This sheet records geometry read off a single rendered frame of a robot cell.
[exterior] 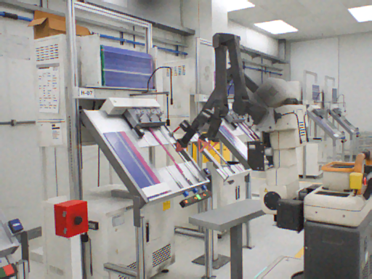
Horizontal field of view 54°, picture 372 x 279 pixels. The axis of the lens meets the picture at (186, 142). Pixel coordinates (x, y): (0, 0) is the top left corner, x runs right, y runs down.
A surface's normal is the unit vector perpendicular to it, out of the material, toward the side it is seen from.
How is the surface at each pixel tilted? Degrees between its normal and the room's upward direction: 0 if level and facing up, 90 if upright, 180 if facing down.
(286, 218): 90
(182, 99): 90
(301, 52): 90
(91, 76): 90
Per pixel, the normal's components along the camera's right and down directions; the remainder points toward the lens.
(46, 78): -0.57, 0.05
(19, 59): 0.83, 0.03
